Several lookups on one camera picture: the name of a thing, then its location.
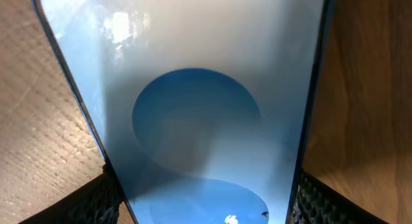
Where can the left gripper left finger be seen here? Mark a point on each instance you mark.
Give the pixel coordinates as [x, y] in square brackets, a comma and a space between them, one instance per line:
[96, 202]

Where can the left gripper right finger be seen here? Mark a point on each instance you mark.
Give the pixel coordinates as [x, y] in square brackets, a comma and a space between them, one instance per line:
[313, 202]

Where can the blue Galaxy smartphone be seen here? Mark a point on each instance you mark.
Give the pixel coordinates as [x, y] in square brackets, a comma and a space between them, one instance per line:
[200, 108]

